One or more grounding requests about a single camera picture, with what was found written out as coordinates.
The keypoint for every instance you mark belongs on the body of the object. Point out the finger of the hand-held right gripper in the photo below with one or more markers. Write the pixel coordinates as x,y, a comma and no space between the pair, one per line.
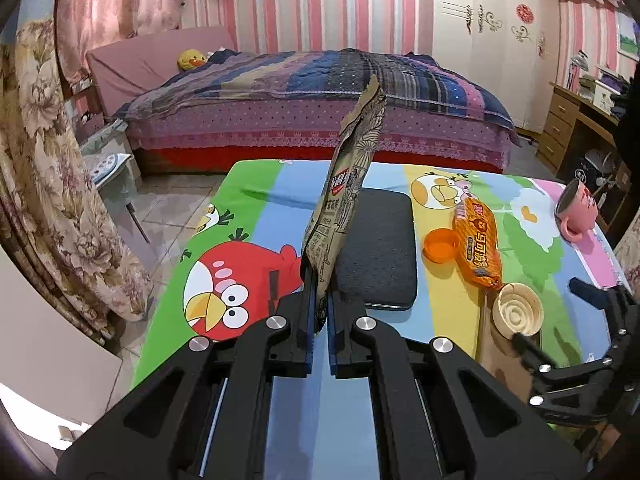
535,355
585,289

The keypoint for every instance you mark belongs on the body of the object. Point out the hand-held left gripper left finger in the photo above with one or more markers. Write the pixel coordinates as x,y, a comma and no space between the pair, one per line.
300,320

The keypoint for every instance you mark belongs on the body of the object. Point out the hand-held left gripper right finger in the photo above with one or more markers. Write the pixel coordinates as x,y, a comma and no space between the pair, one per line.
345,330

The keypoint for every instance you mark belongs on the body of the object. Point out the beige round lid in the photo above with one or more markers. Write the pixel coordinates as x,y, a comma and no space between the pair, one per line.
515,310

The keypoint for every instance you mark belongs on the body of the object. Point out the grey-brown snack packet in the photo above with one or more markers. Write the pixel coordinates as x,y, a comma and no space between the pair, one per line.
340,200

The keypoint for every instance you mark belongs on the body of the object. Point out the large brown cardboard piece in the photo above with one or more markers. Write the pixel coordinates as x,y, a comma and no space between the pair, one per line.
500,365

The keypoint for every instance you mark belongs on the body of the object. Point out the floral curtain with blue top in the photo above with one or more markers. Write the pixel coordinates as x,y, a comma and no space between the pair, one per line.
631,260

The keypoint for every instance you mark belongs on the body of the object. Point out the pink cartoon mug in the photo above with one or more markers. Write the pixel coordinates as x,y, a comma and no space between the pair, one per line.
577,210

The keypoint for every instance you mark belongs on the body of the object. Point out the black rectangular case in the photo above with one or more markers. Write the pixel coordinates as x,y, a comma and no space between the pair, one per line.
380,250

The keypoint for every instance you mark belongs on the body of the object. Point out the orange snack packet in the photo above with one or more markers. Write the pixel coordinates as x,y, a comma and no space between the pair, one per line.
477,242

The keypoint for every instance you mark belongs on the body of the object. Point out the cartoon printed table cloth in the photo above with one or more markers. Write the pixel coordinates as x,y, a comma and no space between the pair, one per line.
295,195

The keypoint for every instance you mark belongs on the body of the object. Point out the small orange cup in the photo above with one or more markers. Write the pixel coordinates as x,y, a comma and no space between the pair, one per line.
440,247

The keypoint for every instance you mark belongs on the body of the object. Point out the wooden desk with drawers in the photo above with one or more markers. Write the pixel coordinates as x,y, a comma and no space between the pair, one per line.
560,125

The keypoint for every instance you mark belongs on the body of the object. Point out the black hanging garment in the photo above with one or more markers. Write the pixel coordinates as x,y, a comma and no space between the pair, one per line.
631,125

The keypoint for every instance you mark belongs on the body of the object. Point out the bed with purple cover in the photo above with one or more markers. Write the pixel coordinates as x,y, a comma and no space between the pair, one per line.
300,135

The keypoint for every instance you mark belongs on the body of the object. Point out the white box on desk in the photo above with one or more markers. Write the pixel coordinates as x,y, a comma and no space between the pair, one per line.
600,92

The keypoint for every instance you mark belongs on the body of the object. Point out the desk lamp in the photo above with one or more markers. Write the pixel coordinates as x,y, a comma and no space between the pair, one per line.
577,62

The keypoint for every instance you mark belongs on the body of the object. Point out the white wardrobe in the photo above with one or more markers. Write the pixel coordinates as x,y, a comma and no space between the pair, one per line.
495,75

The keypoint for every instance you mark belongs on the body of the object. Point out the patchwork quilt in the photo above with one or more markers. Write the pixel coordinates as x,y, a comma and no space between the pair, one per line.
300,80

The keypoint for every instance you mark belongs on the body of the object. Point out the stool with patterned cushion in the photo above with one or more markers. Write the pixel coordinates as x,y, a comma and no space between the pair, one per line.
105,167

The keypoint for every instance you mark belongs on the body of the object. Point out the beige floral curtain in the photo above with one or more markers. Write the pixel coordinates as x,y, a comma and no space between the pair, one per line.
55,185

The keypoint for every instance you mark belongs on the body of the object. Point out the yellow plush toy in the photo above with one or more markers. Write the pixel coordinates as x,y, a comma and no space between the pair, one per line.
191,60

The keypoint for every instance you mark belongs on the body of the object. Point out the red round wardrobe decal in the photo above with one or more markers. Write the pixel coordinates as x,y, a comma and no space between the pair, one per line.
523,12

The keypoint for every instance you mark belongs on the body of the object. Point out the pink bed headboard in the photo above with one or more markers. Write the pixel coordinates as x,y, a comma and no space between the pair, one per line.
135,65

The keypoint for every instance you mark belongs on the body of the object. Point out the pink window curtain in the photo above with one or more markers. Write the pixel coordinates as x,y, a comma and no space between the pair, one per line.
115,10

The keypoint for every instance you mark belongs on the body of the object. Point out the small framed wall picture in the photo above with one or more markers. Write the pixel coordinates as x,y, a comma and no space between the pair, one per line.
629,35

